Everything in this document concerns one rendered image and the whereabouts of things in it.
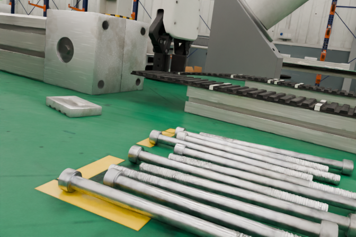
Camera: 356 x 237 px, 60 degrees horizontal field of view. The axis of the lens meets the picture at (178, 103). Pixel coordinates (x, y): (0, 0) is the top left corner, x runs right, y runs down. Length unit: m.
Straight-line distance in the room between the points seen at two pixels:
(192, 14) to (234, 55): 0.26
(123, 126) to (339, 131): 0.18
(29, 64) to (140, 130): 0.25
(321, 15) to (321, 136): 7.77
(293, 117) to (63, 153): 0.20
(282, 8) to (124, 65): 0.60
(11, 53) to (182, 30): 0.27
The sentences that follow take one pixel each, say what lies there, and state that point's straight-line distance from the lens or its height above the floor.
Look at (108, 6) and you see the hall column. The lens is 4.04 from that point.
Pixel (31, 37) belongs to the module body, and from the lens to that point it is 0.46.
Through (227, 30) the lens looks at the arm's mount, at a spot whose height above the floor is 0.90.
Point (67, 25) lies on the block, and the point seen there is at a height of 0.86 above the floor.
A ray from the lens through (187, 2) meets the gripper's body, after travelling 0.57.
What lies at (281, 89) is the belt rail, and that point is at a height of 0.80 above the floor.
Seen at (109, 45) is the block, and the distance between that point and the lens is 0.39.
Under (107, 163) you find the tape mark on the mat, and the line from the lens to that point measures 0.18.
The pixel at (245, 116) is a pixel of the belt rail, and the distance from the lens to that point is 0.31.
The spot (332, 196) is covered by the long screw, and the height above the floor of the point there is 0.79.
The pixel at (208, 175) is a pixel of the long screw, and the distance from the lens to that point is 0.17.
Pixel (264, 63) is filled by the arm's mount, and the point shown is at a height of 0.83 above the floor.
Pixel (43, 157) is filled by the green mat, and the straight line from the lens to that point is 0.19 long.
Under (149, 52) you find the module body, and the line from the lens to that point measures 0.65.
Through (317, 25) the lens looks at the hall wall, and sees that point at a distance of 8.03.
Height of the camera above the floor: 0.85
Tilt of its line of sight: 11 degrees down
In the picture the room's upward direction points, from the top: 7 degrees clockwise
